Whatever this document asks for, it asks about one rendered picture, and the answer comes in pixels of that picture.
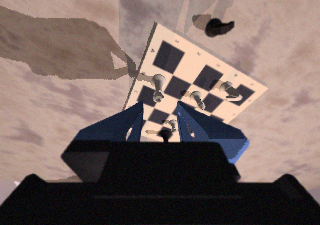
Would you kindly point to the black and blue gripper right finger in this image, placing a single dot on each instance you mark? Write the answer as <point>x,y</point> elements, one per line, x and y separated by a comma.
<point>208,129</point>

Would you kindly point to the black and cream chessboard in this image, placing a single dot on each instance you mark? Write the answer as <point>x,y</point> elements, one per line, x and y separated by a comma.
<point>187,68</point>

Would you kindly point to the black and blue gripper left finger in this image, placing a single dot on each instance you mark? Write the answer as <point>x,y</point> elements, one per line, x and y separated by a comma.
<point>115,127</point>

